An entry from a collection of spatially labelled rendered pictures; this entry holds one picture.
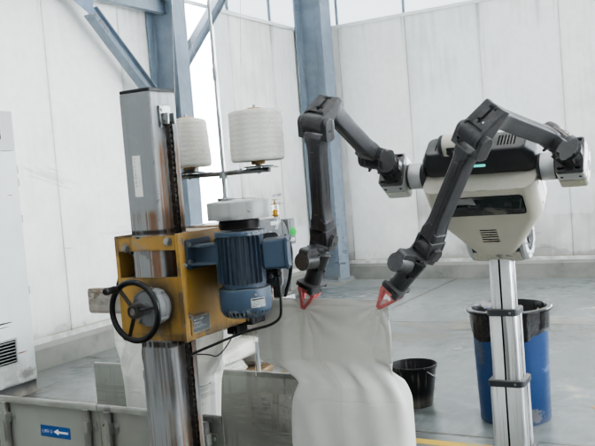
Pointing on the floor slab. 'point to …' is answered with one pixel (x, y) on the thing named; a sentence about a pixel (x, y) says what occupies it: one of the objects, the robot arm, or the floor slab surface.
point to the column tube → (158, 263)
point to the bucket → (418, 379)
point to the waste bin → (542, 404)
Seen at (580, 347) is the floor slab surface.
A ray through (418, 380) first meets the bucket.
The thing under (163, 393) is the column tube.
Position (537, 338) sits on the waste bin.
